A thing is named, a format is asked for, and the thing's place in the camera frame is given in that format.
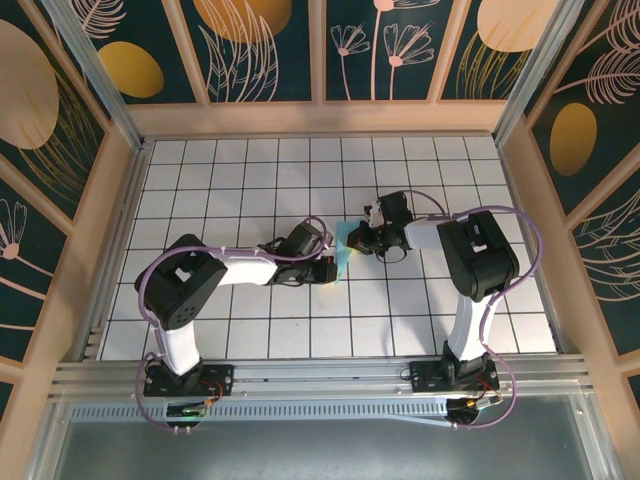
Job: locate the aluminium corner post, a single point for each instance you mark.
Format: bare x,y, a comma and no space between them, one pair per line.
95,75
531,75

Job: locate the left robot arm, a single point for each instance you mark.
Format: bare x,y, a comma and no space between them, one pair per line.
180,287

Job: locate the small controller board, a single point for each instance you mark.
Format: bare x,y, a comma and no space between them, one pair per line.
470,406
187,411

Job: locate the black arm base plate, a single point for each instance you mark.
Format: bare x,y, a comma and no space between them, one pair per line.
425,375
220,372

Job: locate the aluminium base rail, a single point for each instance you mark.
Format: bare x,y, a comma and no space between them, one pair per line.
320,372

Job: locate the aluminium side rail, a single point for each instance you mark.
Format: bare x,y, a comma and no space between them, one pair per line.
535,250
119,250

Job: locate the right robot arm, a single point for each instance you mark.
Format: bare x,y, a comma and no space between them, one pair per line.
480,260

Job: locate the light blue paper sheet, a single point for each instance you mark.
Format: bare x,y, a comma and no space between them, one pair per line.
342,247

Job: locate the grey metal panel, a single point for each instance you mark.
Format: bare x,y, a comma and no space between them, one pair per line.
320,450

